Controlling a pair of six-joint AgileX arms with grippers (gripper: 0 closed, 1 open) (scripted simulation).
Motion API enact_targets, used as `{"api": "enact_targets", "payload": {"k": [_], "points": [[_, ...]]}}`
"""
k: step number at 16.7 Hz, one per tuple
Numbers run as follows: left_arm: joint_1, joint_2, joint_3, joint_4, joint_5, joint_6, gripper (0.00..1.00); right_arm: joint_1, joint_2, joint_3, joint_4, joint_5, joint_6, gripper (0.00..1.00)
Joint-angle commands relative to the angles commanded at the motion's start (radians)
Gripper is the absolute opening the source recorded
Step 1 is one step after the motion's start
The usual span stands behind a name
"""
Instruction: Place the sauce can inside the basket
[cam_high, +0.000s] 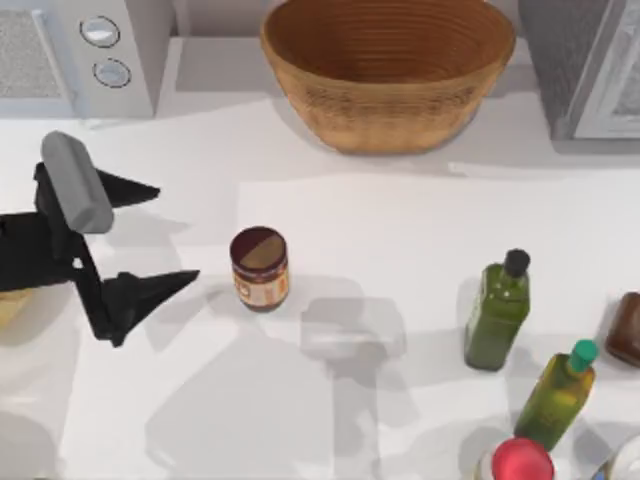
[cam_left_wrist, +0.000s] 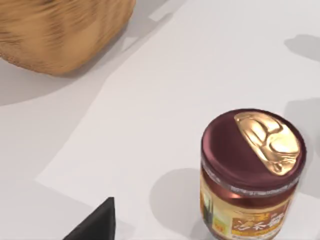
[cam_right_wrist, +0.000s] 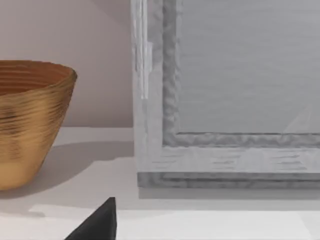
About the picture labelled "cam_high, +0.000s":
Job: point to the yellow-green bottle with green cap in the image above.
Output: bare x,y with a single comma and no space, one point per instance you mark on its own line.
555,395

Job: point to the brown woven basket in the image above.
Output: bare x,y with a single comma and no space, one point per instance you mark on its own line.
387,75

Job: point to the white cup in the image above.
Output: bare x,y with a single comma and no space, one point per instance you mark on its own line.
627,460

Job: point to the green bottle with black cap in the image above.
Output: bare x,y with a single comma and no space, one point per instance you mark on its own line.
495,315

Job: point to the bottle with red cap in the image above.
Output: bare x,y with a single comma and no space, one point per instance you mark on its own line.
520,462

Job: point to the pale grey rounded box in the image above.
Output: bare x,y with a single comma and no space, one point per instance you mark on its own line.
77,185

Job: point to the round microwave knob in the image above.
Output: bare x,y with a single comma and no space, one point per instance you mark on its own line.
112,73
100,31

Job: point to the brown jar with label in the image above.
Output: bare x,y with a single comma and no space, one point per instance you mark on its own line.
260,272

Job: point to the pale yellow object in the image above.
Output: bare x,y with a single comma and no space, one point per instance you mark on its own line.
11,307

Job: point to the pale microwave oven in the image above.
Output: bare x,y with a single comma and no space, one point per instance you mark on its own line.
140,60

